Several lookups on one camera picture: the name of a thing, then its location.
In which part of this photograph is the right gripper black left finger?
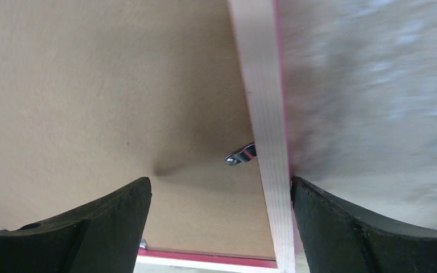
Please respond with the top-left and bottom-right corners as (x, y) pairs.
(0, 177), (152, 272)

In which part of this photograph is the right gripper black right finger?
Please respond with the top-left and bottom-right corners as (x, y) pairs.
(291, 176), (437, 272)

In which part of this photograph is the brown backing board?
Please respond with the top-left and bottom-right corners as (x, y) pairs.
(0, 1), (274, 258)

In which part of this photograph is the pink picture frame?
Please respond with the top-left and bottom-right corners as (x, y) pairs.
(137, 1), (309, 272)

